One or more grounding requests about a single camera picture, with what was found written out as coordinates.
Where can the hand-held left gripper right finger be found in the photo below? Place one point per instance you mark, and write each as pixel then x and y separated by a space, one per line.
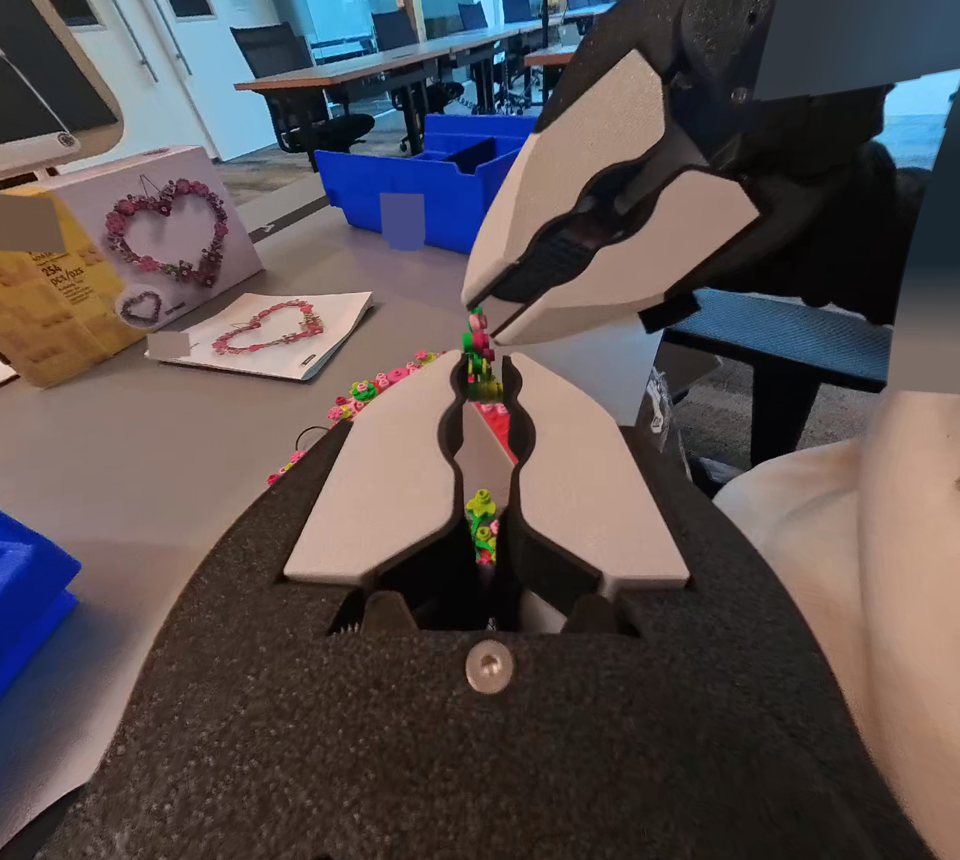
pixel 592 485

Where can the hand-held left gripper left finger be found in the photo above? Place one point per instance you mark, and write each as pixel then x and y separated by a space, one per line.
pixel 375 470

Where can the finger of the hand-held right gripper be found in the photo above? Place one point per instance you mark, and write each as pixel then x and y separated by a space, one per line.
pixel 660 237
pixel 570 139

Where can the green toy brick vine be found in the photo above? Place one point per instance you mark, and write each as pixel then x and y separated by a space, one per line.
pixel 486 391

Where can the pink toy brick flower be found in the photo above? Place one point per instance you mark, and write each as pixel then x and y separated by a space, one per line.
pixel 480 326

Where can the grey desk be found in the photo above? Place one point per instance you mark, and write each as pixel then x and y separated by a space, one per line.
pixel 187 440

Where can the short wooden-edged table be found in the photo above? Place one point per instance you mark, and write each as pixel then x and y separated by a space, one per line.
pixel 547 55

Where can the heart-shaped toy brick wreath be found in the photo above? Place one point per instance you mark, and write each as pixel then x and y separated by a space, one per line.
pixel 375 380

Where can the clear plastic bag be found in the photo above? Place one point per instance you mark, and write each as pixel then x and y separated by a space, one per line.
pixel 664 417

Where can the blue plastic bin with dividers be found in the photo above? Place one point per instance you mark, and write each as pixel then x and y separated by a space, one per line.
pixel 450 192

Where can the heart-print instruction booklet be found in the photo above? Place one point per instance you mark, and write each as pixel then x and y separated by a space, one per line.
pixel 277 331

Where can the black office chair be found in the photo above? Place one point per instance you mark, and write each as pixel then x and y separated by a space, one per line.
pixel 394 31
pixel 270 49

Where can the long wooden-edged table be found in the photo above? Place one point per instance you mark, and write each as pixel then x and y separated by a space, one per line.
pixel 352 68

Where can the person's white clothing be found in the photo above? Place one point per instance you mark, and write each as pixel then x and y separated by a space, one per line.
pixel 825 575

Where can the white door with phone sign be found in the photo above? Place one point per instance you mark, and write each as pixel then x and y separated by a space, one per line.
pixel 225 64

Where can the heart-print toy set box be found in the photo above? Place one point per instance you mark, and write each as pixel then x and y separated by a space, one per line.
pixel 90 229

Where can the white-framed monitor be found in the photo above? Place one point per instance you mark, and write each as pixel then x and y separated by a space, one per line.
pixel 37 64

